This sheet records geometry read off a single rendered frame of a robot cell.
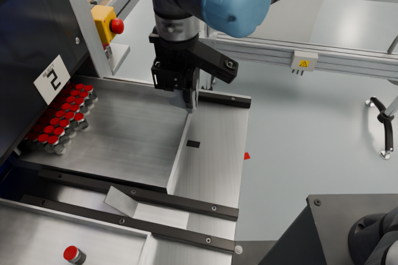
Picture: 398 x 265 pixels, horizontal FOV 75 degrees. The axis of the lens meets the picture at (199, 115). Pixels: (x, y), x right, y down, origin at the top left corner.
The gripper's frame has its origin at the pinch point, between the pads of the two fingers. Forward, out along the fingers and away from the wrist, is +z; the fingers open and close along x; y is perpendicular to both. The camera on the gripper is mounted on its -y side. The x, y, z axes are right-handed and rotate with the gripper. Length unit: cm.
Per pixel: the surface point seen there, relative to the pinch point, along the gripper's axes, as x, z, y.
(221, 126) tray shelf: 0.8, 3.8, -6.7
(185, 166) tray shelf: 13.1, 3.6, -0.9
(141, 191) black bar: 21.2, 1.4, 5.5
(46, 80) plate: 8.8, -12.2, 26.6
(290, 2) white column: -143, 41, -33
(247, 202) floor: -19, 92, -22
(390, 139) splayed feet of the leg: -72, 84, -101
